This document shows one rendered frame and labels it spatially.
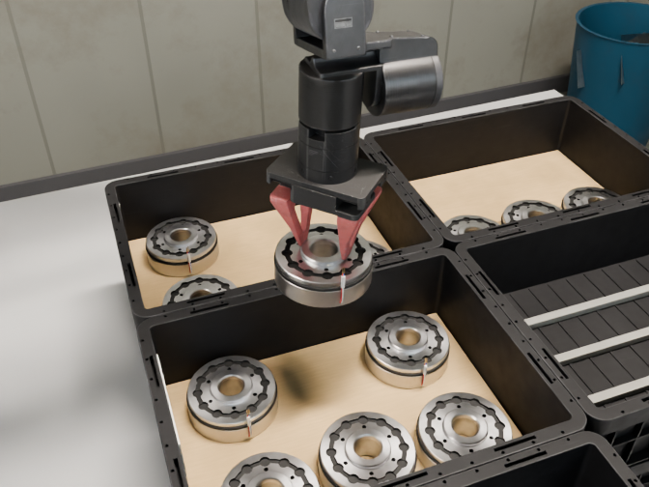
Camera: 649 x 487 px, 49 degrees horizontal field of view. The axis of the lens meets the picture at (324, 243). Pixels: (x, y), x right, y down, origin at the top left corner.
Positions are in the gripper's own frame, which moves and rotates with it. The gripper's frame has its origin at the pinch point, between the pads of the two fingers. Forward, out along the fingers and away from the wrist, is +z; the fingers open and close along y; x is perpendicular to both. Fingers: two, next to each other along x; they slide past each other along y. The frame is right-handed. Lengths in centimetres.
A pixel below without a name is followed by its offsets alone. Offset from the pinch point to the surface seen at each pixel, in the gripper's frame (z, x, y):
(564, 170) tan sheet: 19, -60, -18
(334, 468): 18.2, 12.3, -7.6
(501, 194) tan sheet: 20, -48, -10
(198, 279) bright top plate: 18.6, -6.5, 21.4
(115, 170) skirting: 99, -120, 139
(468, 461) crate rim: 10.7, 10.9, -20.3
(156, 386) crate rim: 13.0, 14.9, 12.0
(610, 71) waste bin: 61, -210, -17
